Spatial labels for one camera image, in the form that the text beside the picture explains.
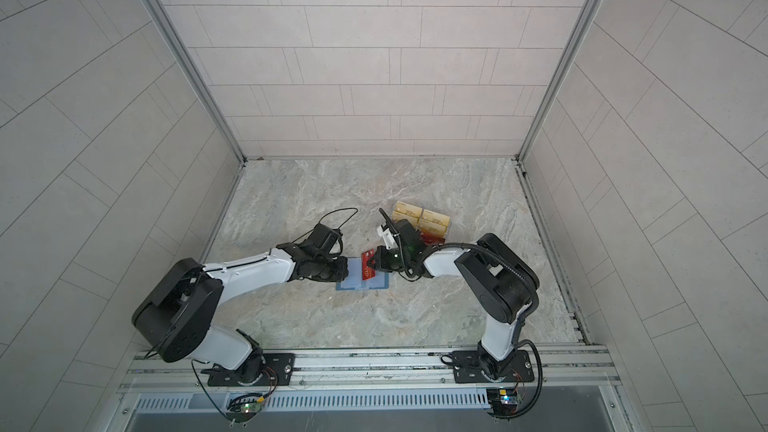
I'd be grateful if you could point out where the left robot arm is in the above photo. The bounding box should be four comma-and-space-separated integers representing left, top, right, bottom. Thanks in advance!
131, 223, 348, 386

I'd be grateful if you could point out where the red cards right stack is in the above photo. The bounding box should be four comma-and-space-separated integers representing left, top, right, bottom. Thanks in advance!
420, 231, 445, 245

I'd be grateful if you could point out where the gold cards left stack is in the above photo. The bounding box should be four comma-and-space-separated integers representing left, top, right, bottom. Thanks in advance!
391, 201, 423, 228

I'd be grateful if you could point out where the gold cards stack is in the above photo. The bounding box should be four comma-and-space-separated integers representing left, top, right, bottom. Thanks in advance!
418, 209, 451, 237
391, 201, 423, 228

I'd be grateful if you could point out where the clear acrylic card stand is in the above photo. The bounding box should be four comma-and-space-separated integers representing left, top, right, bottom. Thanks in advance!
392, 201, 451, 245

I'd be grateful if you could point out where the gold cards right stack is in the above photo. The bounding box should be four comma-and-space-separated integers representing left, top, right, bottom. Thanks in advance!
418, 209, 451, 237

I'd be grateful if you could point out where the left green circuit board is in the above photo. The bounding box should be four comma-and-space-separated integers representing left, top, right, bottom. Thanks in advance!
227, 393, 266, 423

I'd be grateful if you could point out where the green circuit board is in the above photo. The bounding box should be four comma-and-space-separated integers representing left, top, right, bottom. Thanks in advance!
227, 393, 266, 423
486, 389, 520, 418

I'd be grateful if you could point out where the right green circuit board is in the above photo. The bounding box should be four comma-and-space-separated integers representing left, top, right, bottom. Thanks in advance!
486, 389, 520, 418

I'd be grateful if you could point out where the left camera black cable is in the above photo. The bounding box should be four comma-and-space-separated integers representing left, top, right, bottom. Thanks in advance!
290, 207, 359, 247

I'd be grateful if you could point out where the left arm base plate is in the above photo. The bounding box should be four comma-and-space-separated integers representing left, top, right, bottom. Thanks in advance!
201, 353, 296, 387

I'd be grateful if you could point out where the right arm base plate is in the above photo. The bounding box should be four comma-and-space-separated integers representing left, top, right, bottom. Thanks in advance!
441, 350, 535, 384

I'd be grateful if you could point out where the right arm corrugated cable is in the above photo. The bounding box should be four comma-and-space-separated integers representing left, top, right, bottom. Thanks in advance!
379, 208, 544, 418

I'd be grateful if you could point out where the aluminium mounting rail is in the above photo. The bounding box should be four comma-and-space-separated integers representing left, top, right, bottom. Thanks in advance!
119, 344, 619, 394

